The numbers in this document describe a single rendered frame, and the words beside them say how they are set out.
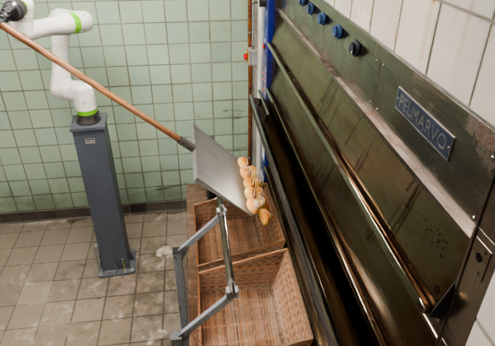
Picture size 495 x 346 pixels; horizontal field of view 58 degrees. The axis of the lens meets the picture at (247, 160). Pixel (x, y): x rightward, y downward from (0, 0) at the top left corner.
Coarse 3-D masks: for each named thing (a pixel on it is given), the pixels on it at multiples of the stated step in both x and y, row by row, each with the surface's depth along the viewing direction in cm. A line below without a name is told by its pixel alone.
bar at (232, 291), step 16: (224, 208) 204; (208, 224) 206; (224, 224) 194; (192, 240) 209; (224, 240) 185; (176, 256) 212; (224, 256) 178; (176, 272) 217; (224, 304) 165; (176, 336) 171
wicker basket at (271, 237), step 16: (208, 208) 283; (272, 208) 261; (240, 224) 286; (256, 224) 285; (272, 224) 257; (208, 240) 273; (240, 240) 273; (256, 240) 272; (272, 240) 252; (208, 256) 260; (240, 256) 236
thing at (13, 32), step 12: (0, 24) 182; (24, 36) 187; (36, 48) 189; (60, 60) 194; (72, 72) 196; (96, 84) 201; (108, 96) 205; (132, 108) 209; (144, 120) 213; (168, 132) 218
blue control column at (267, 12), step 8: (272, 0) 234; (264, 8) 247; (272, 8) 236; (264, 16) 249; (272, 16) 238; (264, 24) 250; (272, 24) 241; (264, 32) 252; (272, 32) 243; (264, 56) 258; (272, 56) 250; (272, 64) 252; (264, 160) 285; (264, 176) 290
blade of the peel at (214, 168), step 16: (192, 128) 245; (208, 144) 249; (192, 160) 219; (208, 160) 232; (224, 160) 247; (208, 176) 218; (224, 176) 231; (240, 176) 247; (224, 192) 217; (240, 192) 230; (240, 208) 216
